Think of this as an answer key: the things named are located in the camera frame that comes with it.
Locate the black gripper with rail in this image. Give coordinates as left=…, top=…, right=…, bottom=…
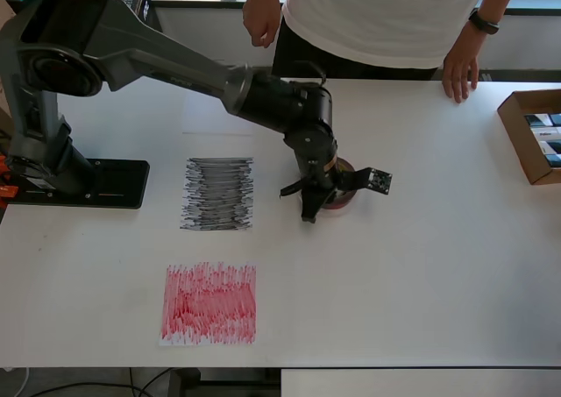
left=301, top=171, right=352, bottom=223

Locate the red 3M tape roll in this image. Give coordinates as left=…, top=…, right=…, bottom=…
left=297, top=156, right=357, bottom=217

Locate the person's left hand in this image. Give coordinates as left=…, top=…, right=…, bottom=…
left=441, top=32, right=483, bottom=104

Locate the person's right hand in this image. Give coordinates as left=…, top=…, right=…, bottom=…
left=242, top=0, right=282, bottom=48

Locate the paper with black scribble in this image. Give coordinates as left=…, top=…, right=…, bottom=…
left=178, top=155, right=256, bottom=232

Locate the blank white paper sheet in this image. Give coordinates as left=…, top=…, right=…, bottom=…
left=181, top=90, right=260, bottom=136

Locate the paper with red scribble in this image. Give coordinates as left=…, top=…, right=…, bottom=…
left=158, top=261, right=258, bottom=348

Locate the person in white shirt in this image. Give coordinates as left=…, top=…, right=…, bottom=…
left=271, top=0, right=492, bottom=82

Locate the open cardboard tray box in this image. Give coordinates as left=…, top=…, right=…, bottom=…
left=497, top=89, right=561, bottom=186

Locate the white side table top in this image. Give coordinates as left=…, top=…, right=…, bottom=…
left=280, top=368, right=561, bottom=397

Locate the small white product box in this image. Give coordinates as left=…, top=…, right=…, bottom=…
left=529, top=126, right=561, bottom=143

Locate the black wristwatch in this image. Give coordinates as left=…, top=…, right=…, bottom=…
left=467, top=7, right=501, bottom=35

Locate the black box with white print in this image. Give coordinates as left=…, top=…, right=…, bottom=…
left=124, top=0, right=151, bottom=22

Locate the orange clamp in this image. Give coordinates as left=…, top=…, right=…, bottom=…
left=0, top=153, right=19, bottom=201

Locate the black camera cable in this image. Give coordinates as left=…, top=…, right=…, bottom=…
left=280, top=180, right=306, bottom=200

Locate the wrist camera board with bracket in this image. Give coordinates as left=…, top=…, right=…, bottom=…
left=345, top=167, right=394, bottom=196

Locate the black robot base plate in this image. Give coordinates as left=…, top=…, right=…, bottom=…
left=7, top=159, right=151, bottom=210

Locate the black table leg frame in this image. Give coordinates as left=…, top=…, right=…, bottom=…
left=173, top=367, right=282, bottom=397

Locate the black floor cable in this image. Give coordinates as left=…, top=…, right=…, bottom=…
left=25, top=365, right=176, bottom=397

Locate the white floor cable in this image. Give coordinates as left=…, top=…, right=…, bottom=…
left=0, top=365, right=31, bottom=397

